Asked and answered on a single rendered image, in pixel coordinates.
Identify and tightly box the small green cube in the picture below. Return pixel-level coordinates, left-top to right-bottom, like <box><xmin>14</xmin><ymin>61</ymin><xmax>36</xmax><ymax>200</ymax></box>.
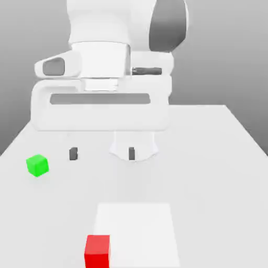
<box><xmin>26</xmin><ymin>154</ymin><xmax>50</xmax><ymax>178</ymax></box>

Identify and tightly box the small red cube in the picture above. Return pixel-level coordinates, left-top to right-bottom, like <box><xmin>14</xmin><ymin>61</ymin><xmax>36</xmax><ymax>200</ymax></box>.
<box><xmin>84</xmin><ymin>234</ymin><xmax>111</xmax><ymax>268</ymax></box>

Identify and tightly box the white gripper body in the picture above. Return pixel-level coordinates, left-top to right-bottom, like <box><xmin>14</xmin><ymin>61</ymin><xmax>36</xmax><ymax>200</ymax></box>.
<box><xmin>30</xmin><ymin>75</ymin><xmax>172</xmax><ymax>132</ymax></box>

